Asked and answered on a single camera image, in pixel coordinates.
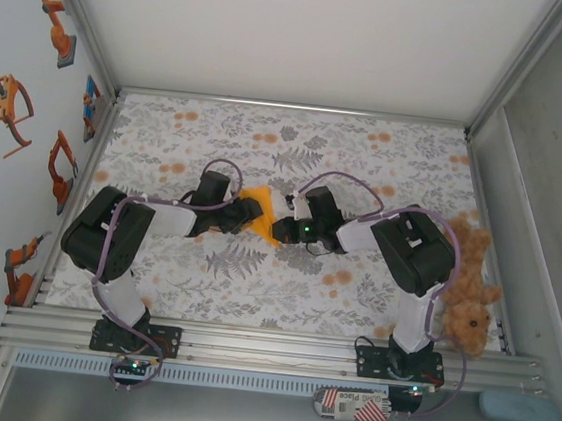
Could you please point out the aluminium frame post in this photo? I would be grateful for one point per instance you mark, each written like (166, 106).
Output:
(85, 19)
(522, 65)

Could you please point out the aluminium mounting rail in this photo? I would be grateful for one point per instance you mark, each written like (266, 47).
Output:
(265, 357)

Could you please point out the orange paper sheet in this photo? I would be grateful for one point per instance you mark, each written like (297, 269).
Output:
(265, 226)

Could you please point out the blue-grey oval pad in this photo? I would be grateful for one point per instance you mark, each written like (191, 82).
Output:
(516, 410)

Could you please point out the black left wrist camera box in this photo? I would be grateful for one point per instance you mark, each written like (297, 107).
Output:
(214, 188)

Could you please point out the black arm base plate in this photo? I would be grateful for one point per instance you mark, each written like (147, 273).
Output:
(171, 342)
(367, 365)

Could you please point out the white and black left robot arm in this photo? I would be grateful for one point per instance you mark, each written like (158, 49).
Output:
(103, 232)

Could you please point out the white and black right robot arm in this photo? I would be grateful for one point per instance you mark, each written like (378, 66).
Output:
(417, 255)

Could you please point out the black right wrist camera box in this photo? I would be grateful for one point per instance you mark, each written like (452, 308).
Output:
(323, 204)

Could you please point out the brown teddy bear plush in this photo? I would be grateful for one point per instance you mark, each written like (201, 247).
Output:
(470, 321)

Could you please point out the floral printed tablecloth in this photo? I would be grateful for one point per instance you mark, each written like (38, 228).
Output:
(302, 293)

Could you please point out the aluminium frame crossbar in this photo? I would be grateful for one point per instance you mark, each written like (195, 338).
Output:
(292, 107)

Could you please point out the small circuit board green LED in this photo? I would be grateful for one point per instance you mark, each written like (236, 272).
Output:
(134, 367)
(417, 392)

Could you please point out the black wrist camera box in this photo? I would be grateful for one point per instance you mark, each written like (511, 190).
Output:
(323, 204)
(214, 188)

